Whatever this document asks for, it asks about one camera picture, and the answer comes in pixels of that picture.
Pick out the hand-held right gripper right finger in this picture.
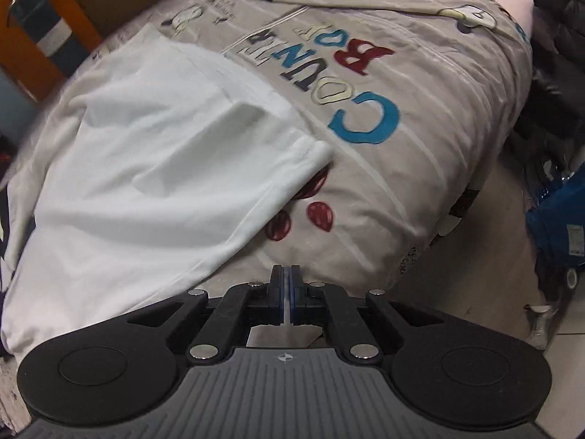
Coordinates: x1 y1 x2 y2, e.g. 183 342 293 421
288 265 445 365

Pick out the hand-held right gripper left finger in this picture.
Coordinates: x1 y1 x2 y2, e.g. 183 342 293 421
125 264 286 365

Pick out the white t-shirt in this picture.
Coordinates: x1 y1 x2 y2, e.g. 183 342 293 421
0 24 335 353

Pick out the printed grey blanket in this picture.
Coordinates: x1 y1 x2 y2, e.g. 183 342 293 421
0 0 535 403

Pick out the blue plastic bag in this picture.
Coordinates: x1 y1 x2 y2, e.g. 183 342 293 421
525 183 585 279

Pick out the orange chair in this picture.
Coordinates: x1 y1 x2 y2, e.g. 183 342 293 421
0 0 103 101

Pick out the black puffer jacket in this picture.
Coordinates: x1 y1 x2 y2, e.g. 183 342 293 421
498 0 585 165

